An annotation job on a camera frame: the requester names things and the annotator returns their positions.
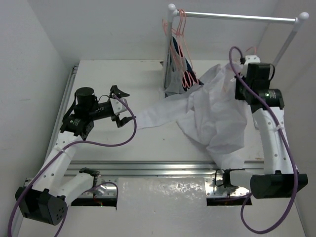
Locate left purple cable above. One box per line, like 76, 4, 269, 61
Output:
7, 95, 138, 237

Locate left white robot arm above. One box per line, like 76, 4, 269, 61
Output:
15, 85, 136, 226

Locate grey hanging garment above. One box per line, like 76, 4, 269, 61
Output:
163, 43, 187, 97

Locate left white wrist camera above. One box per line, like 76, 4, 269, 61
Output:
108, 98, 127, 116

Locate pink wire hanger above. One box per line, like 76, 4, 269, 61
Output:
222, 46, 258, 92

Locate white clothes rack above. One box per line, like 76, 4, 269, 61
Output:
162, 3, 309, 98

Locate white shirt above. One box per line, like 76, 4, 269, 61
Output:
136, 64, 247, 170

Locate pink hangers on rack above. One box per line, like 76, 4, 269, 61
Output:
162, 4, 203, 94

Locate dark blue hanging garment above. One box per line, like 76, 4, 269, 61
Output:
171, 37, 204, 92

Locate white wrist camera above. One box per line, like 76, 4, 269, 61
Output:
241, 55, 261, 67
108, 98, 127, 116

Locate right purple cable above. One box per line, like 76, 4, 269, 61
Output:
229, 46, 298, 234

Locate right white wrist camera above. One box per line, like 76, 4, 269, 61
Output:
241, 55, 261, 67

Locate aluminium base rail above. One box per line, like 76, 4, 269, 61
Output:
21, 160, 292, 198

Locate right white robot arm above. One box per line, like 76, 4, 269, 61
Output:
221, 63, 308, 199

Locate purple cable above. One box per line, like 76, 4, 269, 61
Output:
7, 95, 138, 237
229, 46, 298, 234

